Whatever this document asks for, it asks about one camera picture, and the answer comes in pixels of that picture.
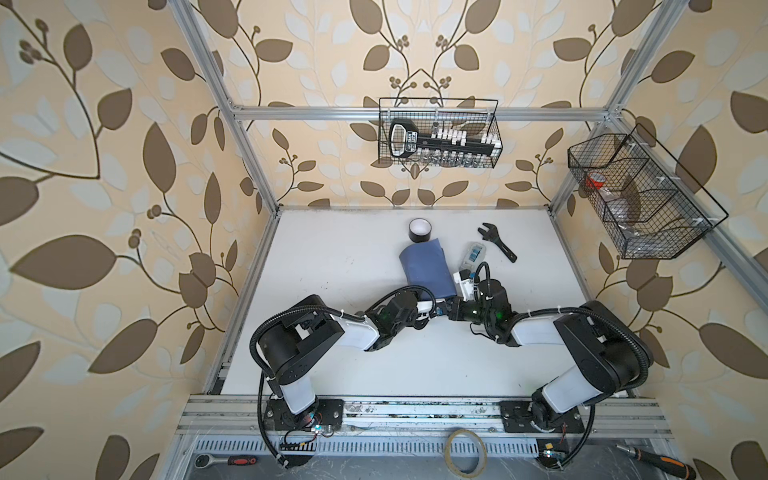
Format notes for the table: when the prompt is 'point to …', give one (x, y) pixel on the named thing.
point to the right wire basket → (649, 205)
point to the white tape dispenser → (474, 255)
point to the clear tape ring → (482, 458)
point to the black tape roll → (419, 230)
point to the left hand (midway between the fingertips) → (422, 290)
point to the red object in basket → (595, 181)
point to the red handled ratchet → (205, 461)
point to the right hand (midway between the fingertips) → (436, 306)
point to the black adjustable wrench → (492, 235)
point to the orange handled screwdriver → (673, 466)
